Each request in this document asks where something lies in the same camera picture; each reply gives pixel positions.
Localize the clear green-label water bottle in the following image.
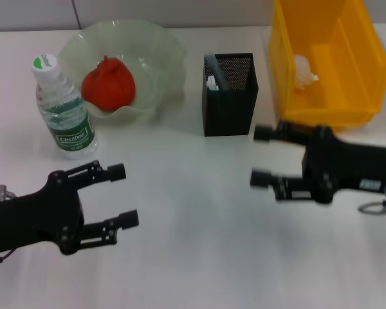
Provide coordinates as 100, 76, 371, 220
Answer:
31, 53, 98, 161

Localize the black mesh pen holder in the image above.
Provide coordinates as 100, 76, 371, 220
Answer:
201, 53, 260, 138

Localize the green pen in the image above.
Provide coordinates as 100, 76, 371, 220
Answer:
206, 75, 221, 92

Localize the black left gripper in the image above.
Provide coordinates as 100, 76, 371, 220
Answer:
0, 160, 140, 257

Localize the left gripper cable with connector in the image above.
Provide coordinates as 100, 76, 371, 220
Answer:
0, 184, 17, 267

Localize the green glass fruit plate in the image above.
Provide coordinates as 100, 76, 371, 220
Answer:
57, 19, 187, 125

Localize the white paper ball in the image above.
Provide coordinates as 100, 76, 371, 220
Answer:
292, 53, 319, 93

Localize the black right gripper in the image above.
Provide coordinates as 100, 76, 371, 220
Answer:
250, 120, 386, 206

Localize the yellow plastic bin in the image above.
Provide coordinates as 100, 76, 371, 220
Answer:
269, 0, 386, 133

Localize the grey pen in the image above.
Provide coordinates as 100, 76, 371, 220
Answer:
204, 53, 230, 90

